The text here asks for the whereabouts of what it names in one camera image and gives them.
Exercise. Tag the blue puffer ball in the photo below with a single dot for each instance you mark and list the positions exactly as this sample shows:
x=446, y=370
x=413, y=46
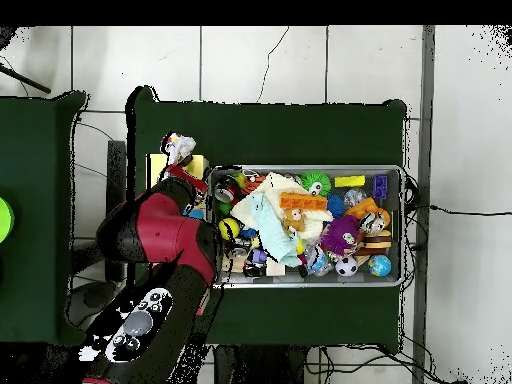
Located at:
x=335, y=206

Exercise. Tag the light blue waffle cloth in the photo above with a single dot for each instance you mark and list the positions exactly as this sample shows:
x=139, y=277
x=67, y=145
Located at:
x=272, y=231

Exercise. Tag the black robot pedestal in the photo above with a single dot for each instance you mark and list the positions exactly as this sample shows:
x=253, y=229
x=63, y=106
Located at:
x=260, y=368

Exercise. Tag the dark green table cloth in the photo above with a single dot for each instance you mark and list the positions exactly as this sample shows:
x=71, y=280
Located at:
x=260, y=132
x=36, y=160

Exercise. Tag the grey stand base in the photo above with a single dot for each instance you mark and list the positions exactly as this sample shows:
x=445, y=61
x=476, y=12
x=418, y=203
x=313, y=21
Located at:
x=90, y=298

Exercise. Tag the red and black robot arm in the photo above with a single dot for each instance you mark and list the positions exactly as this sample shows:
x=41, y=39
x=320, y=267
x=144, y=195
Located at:
x=160, y=232

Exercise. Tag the small globe ball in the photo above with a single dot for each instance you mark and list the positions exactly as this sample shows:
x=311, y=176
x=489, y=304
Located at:
x=379, y=265

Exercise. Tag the black stand frame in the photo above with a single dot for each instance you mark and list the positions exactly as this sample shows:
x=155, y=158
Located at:
x=116, y=180

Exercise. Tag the cream waffle cloth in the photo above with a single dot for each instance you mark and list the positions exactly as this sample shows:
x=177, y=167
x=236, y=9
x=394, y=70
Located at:
x=280, y=184

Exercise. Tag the colourful spotted white cloth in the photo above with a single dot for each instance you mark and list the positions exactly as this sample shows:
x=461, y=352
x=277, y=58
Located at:
x=178, y=148

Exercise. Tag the long orange toy brick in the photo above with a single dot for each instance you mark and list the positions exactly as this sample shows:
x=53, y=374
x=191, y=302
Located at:
x=303, y=201

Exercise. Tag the yellow ball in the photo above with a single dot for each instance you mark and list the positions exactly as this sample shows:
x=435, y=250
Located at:
x=231, y=228

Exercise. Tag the small soccer ball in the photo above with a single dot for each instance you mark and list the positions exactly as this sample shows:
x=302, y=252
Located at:
x=346, y=266

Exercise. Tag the lime green round object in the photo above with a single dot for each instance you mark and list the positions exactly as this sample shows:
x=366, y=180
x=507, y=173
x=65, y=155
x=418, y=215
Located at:
x=4, y=220

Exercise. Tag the purple spiky rubber toy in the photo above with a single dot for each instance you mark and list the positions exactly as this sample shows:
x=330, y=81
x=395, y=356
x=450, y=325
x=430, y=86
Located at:
x=340, y=235

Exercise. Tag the wooden box with three holes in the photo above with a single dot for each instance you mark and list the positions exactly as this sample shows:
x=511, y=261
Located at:
x=199, y=166

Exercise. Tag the green puffer toy with eyes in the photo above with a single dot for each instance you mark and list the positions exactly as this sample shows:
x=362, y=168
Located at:
x=316, y=182

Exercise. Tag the black rod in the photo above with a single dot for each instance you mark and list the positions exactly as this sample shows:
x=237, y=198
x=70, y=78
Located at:
x=24, y=79

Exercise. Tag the small brown plush toy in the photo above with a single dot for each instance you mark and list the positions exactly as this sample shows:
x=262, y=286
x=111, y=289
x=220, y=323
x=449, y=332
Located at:
x=294, y=220

